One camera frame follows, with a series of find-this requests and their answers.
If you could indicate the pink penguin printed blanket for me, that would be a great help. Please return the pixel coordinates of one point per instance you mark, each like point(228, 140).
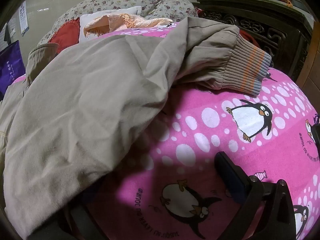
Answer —
point(212, 135)

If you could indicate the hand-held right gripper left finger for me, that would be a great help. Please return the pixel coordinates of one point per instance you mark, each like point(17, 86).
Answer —
point(82, 225)

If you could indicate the peach fringed cloth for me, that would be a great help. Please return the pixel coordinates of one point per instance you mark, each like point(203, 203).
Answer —
point(120, 22)

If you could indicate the dark carved wooden cabinet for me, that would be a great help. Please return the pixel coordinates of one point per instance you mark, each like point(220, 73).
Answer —
point(270, 22)

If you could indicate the red cushion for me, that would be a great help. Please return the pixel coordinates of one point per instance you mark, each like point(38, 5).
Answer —
point(65, 33)

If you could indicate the white pillow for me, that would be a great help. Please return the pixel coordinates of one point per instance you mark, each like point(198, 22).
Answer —
point(125, 12)

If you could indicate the floral quilt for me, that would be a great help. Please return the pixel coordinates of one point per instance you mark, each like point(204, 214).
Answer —
point(172, 7)

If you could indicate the beige jacket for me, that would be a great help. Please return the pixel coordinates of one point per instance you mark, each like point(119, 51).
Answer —
point(87, 105)

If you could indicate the purple bag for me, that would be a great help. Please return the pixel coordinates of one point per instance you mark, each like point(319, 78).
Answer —
point(11, 62)

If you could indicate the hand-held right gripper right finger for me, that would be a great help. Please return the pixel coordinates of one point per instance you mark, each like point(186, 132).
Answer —
point(235, 180)

